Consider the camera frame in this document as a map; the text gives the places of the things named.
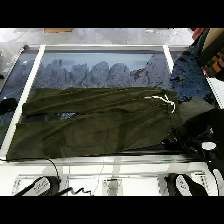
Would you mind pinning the heap of clothes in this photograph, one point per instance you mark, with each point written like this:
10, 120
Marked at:
213, 56

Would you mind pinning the dark green pants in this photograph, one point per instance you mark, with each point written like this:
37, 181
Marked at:
100, 133

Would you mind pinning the grey garment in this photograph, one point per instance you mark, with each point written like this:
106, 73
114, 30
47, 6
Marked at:
195, 108

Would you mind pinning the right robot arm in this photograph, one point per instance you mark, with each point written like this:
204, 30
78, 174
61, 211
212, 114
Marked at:
200, 133

